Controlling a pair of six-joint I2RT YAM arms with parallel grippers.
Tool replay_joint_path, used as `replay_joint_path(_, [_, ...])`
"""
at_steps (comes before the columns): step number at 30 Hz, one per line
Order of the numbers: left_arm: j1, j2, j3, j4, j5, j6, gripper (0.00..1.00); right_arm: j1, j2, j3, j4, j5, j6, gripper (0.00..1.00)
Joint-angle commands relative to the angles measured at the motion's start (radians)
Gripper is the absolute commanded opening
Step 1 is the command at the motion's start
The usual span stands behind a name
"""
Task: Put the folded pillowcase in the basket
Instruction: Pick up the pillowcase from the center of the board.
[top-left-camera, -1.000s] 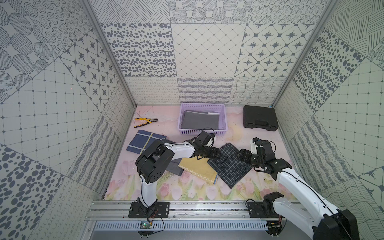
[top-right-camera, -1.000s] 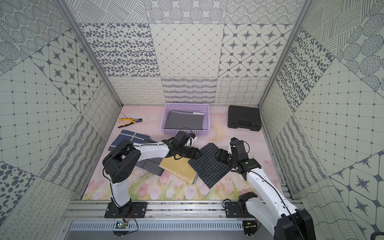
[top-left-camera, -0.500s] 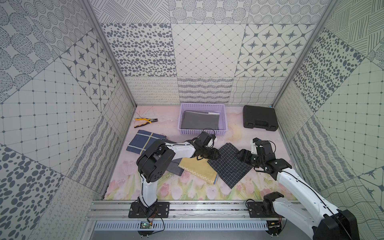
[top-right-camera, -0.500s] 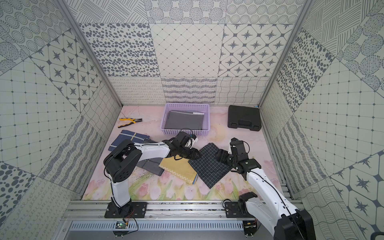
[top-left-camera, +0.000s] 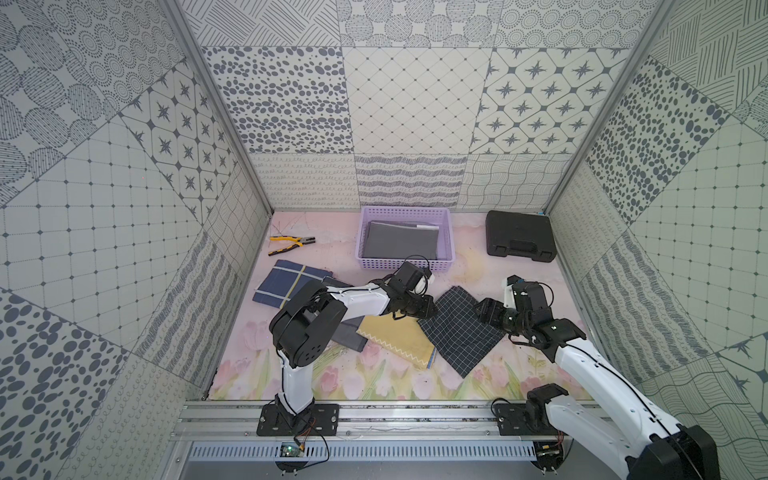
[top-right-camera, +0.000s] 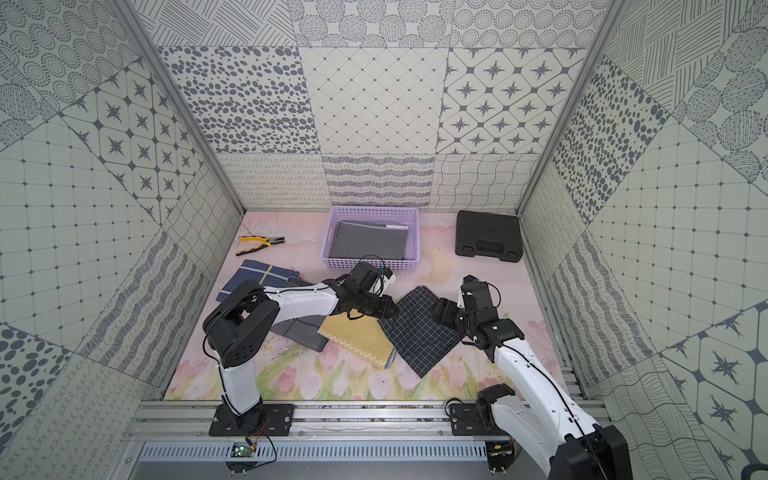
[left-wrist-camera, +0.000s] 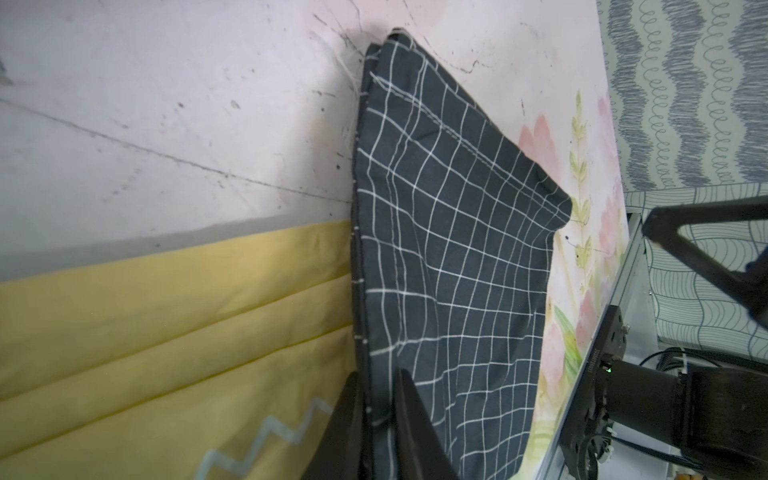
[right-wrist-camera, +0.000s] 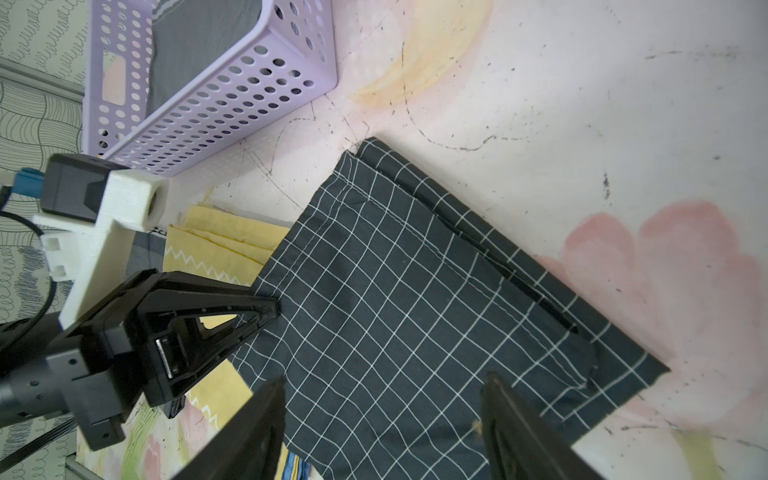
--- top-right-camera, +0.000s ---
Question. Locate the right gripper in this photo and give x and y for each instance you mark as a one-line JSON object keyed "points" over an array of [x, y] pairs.
{"points": [[445, 311]]}

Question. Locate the black grid pillowcase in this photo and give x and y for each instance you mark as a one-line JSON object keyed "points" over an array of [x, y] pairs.
{"points": [[417, 338]]}

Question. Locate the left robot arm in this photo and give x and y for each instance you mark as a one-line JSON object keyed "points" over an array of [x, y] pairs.
{"points": [[235, 330]]}

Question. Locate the yellow zigzag pillowcase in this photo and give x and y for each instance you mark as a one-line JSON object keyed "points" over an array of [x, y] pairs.
{"points": [[360, 335]]}

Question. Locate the yellow handled pliers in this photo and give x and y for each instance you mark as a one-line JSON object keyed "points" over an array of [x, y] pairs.
{"points": [[259, 243]]}

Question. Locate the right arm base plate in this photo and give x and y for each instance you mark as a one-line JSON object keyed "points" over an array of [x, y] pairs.
{"points": [[466, 420]]}

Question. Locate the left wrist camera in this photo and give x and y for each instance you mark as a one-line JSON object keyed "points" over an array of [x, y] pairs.
{"points": [[372, 279]]}

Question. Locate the black plastic tool case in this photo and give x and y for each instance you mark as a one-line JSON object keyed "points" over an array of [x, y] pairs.
{"points": [[488, 235]]}

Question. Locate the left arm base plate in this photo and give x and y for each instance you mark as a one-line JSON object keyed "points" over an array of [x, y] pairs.
{"points": [[270, 419]]}

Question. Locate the navy striped folded cloth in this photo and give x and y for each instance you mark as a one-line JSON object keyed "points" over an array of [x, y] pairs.
{"points": [[265, 274]]}

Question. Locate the white vented cable duct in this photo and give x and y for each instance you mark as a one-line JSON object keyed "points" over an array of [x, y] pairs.
{"points": [[320, 451]]}

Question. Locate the purple plastic basket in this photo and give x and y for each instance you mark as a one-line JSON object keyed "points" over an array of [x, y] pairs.
{"points": [[398, 215]]}

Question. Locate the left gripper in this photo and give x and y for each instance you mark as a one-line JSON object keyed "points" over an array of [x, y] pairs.
{"points": [[372, 303]]}

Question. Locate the plain grey pillowcase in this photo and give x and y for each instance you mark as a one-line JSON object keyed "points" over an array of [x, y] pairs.
{"points": [[356, 239]]}

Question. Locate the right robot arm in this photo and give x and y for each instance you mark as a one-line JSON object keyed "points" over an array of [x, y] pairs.
{"points": [[563, 439]]}

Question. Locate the dark grey plaid pillowcase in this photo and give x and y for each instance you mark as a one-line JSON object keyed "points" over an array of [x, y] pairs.
{"points": [[304, 330]]}

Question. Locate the aluminium mounting rail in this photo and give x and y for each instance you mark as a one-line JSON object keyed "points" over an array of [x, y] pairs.
{"points": [[310, 420]]}

